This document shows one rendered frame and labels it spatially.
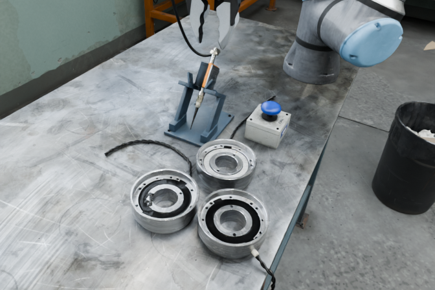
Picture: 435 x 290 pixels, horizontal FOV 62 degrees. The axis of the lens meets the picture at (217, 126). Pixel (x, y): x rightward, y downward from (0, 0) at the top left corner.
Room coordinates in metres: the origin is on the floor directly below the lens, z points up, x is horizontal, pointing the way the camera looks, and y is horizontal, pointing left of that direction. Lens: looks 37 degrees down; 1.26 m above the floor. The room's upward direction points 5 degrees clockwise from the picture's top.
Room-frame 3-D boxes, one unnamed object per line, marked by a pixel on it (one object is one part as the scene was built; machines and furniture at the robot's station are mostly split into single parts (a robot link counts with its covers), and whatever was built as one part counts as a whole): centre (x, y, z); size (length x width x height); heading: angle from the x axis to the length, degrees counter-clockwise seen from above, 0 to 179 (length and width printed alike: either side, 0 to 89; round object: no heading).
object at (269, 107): (0.59, -0.10, 0.85); 0.04 x 0.04 x 0.05
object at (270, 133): (0.60, -0.10, 0.82); 0.08 x 0.07 x 0.05; 155
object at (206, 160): (0.47, -0.02, 0.82); 0.08 x 0.08 x 0.02
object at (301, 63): (0.90, -0.24, 0.85); 0.15 x 0.15 x 0.10
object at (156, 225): (0.38, 0.07, 0.82); 0.10 x 0.10 x 0.04
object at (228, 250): (0.34, -0.03, 0.82); 0.10 x 0.10 x 0.04
